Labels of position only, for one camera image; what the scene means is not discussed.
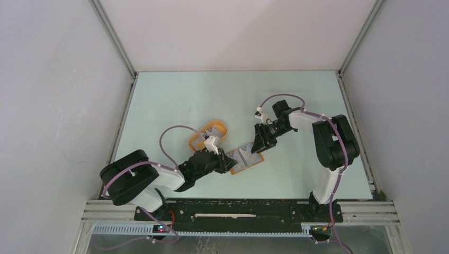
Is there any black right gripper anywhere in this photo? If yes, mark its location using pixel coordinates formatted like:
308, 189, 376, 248
252, 121, 293, 153

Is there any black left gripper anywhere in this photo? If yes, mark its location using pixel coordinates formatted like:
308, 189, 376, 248
194, 147, 237, 180

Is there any silver VIP card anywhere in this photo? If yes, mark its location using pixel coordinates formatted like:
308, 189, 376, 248
227, 149, 246, 175
239, 142, 264, 167

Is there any orange leather card holder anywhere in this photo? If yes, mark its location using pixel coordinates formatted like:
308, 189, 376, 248
227, 142, 265, 175

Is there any gold card with black stripe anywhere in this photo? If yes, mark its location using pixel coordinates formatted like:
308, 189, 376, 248
190, 126, 226, 150

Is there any beige oval plastic tray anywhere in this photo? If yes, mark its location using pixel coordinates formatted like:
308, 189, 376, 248
188, 120, 228, 152

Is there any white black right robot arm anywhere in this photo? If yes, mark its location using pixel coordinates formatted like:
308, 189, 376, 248
251, 100, 360, 221

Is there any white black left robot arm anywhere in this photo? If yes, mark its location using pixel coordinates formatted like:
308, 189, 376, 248
99, 148, 238, 221

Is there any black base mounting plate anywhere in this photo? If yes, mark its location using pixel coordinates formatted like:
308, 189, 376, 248
154, 198, 344, 233

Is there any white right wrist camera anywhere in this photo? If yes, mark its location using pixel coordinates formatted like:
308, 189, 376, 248
254, 107, 268, 124

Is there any white slotted cable duct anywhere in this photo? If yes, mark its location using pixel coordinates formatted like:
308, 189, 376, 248
92, 224, 313, 238

